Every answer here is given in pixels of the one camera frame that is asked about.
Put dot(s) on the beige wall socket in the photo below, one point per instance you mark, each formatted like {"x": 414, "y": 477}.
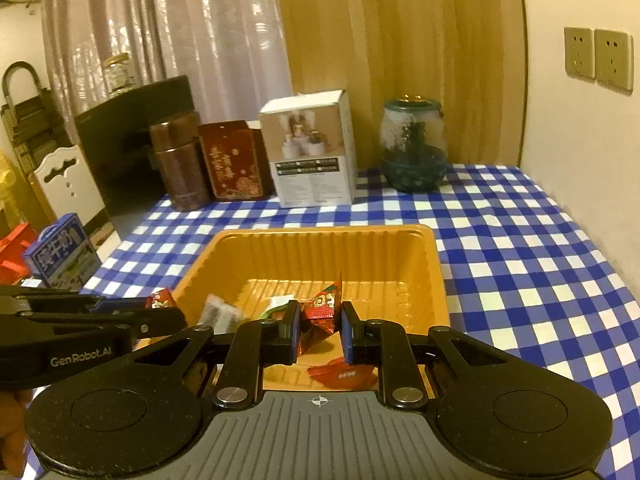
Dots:
{"x": 580, "y": 52}
{"x": 614, "y": 60}

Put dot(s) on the glass jar with dark contents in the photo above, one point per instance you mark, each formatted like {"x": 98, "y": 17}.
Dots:
{"x": 412, "y": 155}

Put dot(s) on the grey printed snack packet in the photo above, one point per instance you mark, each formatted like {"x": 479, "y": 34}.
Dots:
{"x": 217, "y": 312}

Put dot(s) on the blue milk carton box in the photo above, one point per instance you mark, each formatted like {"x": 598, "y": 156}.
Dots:
{"x": 62, "y": 255}

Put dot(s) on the blue white checkered tablecloth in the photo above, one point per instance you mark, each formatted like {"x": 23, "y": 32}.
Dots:
{"x": 500, "y": 270}

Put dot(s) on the white carton box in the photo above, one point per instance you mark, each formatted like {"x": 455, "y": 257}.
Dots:
{"x": 312, "y": 155}

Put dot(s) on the white wooden chair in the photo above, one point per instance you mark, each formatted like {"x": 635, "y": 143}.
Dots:
{"x": 70, "y": 190}

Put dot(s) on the green candy wrapper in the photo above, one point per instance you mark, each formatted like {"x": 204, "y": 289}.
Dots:
{"x": 279, "y": 310}

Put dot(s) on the dark red tin box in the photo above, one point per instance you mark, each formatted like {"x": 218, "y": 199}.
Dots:
{"x": 232, "y": 165}

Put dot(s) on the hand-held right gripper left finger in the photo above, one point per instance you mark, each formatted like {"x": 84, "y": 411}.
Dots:
{"x": 295, "y": 332}

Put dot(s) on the red twisted candy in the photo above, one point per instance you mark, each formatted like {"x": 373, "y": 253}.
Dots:
{"x": 320, "y": 310}

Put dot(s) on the dark storage rack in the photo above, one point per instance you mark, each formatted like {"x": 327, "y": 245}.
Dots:
{"x": 30, "y": 115}

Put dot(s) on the sheer curtain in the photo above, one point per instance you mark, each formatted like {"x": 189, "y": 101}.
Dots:
{"x": 200, "y": 35}

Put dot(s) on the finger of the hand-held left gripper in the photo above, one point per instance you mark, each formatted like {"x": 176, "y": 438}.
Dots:
{"x": 50, "y": 300}
{"x": 100, "y": 322}

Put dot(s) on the person's left hand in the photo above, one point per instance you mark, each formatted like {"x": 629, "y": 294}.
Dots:
{"x": 14, "y": 430}

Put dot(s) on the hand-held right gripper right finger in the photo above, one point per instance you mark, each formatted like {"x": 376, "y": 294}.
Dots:
{"x": 348, "y": 335}

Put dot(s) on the red bag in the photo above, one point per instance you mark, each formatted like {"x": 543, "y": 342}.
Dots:
{"x": 15, "y": 255}

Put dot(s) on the orange plastic tray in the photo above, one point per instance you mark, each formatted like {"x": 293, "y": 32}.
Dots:
{"x": 320, "y": 255}

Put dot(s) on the brown metal canister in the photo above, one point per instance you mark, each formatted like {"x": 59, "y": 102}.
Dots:
{"x": 180, "y": 165}

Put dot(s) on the small clear glass jar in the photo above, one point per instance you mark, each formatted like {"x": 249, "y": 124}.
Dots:
{"x": 119, "y": 75}

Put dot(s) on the wooden panel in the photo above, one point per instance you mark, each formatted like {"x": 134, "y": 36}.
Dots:
{"x": 400, "y": 35}

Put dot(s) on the yellow plastic item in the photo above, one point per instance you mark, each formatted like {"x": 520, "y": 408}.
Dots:
{"x": 9, "y": 180}

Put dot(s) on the black cabinet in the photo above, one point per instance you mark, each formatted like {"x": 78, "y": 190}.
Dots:
{"x": 120, "y": 150}

